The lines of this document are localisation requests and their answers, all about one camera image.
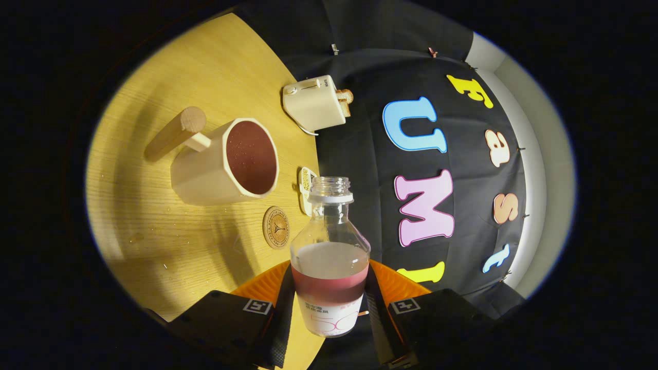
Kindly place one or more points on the clear plastic juice bottle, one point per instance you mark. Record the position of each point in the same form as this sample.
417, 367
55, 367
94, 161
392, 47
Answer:
329, 267

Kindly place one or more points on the wooden table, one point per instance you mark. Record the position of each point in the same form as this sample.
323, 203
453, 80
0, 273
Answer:
154, 246

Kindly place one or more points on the white toaster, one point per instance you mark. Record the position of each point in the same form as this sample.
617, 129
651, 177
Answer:
313, 103

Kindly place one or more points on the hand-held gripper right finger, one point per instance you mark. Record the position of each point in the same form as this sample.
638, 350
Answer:
378, 329

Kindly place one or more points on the white rectangular dish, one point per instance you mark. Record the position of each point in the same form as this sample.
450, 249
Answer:
307, 180

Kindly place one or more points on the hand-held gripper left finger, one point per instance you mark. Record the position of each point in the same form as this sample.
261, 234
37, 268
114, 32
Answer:
280, 329

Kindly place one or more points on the toast slice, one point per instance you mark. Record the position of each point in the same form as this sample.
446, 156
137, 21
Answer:
346, 95
345, 109

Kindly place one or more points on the round cork coaster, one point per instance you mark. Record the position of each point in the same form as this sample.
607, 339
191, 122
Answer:
276, 227

